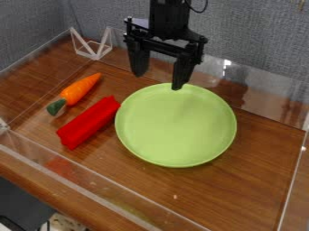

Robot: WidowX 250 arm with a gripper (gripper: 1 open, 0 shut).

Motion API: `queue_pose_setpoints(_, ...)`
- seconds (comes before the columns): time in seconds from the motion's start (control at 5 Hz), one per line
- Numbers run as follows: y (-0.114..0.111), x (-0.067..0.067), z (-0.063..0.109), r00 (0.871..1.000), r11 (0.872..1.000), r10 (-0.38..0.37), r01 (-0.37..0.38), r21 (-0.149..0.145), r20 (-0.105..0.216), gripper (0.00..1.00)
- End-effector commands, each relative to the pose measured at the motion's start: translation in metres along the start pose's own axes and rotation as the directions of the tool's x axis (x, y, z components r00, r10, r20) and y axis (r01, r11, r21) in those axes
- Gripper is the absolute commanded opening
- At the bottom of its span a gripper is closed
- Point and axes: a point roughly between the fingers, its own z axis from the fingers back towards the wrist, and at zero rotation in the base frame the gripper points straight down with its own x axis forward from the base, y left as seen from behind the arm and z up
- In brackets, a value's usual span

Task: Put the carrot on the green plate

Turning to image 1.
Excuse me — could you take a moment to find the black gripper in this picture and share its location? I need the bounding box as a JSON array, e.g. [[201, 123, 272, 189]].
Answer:
[[125, 0, 208, 90]]

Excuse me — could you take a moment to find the orange toy carrot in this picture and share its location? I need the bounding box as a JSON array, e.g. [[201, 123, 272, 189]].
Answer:
[[47, 73, 102, 116]]

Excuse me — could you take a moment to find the green plate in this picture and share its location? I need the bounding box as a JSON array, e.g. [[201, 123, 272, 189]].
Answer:
[[116, 84, 237, 168]]

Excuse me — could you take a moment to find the red block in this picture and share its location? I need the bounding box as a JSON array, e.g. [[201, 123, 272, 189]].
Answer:
[[57, 96, 121, 150]]

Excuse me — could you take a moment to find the white power strip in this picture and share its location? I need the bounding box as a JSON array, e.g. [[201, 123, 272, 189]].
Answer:
[[37, 213, 87, 231]]

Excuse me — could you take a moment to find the clear acrylic corner bracket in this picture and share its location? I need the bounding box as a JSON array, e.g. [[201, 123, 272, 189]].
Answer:
[[70, 27, 114, 60]]

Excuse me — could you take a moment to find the black cable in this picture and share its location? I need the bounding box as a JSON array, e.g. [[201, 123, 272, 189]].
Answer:
[[184, 0, 210, 14]]

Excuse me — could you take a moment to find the clear acrylic enclosure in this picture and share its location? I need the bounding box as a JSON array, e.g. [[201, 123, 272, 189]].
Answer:
[[0, 29, 309, 231]]

